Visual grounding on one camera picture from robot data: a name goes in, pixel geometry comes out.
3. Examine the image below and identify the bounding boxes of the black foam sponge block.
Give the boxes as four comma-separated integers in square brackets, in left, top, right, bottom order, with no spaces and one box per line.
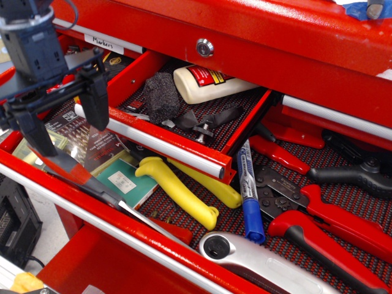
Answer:
[143,72,179,124]

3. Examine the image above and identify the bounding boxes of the red handled pliers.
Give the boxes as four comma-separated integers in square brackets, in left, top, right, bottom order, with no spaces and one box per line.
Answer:
[249,121,325,175]

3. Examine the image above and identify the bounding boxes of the red handled wire stripper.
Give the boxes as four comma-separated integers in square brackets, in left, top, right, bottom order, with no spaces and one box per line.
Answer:
[47,45,81,94]

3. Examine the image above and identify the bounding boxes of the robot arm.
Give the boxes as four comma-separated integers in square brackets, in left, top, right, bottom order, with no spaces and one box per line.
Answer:
[1,1,109,157]

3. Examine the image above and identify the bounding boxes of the black handled cutter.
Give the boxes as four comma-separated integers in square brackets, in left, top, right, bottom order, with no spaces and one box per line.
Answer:
[307,129,391,199]

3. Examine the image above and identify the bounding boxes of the blue BIC marker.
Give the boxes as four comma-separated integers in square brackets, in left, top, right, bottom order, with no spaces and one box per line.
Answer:
[237,140,265,244]

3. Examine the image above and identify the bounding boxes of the grey red handled scissors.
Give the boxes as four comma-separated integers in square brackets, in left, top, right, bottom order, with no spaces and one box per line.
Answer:
[30,146,186,245]

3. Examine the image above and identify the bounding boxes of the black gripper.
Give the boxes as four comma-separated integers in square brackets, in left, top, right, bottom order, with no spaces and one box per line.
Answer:
[1,20,109,157]

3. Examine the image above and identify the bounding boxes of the silver utility knife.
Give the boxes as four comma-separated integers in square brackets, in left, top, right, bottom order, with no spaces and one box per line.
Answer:
[198,232,338,293]

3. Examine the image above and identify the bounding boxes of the black electronic device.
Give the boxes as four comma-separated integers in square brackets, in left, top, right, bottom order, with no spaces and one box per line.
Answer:
[1,175,42,268]

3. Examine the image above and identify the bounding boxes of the clear yellow plastic case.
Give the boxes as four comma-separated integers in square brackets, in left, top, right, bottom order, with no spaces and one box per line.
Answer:
[12,130,68,170]

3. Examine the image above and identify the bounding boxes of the yellow black carbon box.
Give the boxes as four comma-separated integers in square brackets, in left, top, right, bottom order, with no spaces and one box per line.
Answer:
[73,51,135,104]

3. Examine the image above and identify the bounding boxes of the large red open drawer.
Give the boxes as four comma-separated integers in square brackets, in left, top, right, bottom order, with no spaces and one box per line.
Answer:
[0,35,392,294]

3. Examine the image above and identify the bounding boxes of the black strap with screw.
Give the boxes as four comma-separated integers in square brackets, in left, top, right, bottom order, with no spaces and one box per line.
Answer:
[174,105,244,145]

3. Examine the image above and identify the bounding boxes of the drill bit set case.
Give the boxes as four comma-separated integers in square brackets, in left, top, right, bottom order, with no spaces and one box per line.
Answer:
[45,110,132,176]

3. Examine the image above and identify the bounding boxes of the green small box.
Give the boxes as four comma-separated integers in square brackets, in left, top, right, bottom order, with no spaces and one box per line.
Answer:
[96,159,158,209]

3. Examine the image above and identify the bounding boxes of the red black crimping tool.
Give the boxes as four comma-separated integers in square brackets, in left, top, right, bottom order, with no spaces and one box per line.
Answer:
[255,165,391,293]

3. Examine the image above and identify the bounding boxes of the red tool chest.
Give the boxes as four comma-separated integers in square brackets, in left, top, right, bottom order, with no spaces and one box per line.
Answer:
[0,0,392,294]

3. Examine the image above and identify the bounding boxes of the small red open drawer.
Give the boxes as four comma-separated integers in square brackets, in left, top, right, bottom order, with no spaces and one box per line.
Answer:
[74,50,273,186]

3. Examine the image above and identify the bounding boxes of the white glue bottle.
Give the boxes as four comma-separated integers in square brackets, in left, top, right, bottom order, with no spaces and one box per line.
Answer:
[173,65,258,104]

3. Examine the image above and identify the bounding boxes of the yellow handled pliers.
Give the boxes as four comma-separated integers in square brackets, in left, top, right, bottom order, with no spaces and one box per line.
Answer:
[128,145,242,231]

